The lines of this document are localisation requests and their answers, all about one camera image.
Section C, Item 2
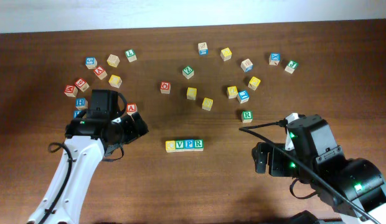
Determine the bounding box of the yellow C block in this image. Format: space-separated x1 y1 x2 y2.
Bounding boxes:
166 140 176 152

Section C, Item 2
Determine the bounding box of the green V block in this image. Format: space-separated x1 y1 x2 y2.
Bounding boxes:
175 140 185 152

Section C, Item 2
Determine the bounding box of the blue P block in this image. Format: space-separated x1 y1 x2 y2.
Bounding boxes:
184 139 194 151

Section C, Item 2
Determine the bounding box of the green r block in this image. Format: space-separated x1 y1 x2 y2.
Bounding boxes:
194 139 204 151
241 111 253 123

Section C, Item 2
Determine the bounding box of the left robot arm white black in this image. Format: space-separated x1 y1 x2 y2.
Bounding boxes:
28 90 148 223

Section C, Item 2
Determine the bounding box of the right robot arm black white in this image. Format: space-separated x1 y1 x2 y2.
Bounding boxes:
252 113 386 223

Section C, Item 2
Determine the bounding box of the red A block lower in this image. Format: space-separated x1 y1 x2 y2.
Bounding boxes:
126 103 138 116

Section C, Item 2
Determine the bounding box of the red a block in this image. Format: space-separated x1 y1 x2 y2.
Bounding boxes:
93 66 107 80
126 103 138 116

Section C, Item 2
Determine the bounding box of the blue H block upper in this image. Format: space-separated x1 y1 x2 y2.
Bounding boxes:
75 98 88 110

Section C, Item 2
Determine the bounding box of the blue h block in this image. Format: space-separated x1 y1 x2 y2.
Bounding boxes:
73 110 81 118
75 98 88 110

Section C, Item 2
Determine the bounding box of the blue H block lower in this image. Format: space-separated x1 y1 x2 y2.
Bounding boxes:
73 110 81 118

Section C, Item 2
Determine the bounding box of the yellow block near A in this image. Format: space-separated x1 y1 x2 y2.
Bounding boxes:
108 75 122 88

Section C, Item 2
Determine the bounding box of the red 6 block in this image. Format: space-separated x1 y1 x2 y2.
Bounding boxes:
75 78 89 92

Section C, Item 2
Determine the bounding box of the red A block upper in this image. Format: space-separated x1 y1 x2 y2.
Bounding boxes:
93 66 107 80

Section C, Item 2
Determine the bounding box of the red O block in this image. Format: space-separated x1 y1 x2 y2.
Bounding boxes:
160 82 171 94

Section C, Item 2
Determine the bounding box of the red M block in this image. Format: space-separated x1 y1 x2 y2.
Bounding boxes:
64 85 78 98

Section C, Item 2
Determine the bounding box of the plain wood yellow block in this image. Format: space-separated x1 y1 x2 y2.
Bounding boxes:
106 54 120 68

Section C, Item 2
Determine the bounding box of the blue block top left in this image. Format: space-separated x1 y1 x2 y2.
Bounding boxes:
85 57 97 70

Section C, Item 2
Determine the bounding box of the blue block right centre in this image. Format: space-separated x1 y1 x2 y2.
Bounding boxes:
237 90 250 104

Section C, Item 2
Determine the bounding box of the green L block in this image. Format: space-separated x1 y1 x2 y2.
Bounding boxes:
125 49 137 62

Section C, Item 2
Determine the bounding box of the yellow block beside blue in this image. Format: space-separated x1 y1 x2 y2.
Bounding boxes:
227 86 238 99

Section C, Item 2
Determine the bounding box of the green Z block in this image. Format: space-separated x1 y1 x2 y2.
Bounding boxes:
182 66 194 79

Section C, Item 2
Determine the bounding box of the yellow block centre right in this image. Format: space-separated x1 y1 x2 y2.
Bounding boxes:
202 98 214 111

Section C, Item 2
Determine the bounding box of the green J block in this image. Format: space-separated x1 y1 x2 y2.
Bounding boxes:
285 60 299 74

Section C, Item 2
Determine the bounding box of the wood block orange picture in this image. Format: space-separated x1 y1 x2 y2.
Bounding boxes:
240 58 253 72

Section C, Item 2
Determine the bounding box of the blue X block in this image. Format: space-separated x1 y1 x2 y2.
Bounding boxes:
268 53 281 65

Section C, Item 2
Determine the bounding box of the wood block blue side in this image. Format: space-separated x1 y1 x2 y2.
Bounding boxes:
198 42 208 55

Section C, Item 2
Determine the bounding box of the yellow block top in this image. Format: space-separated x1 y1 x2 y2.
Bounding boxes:
220 47 232 61

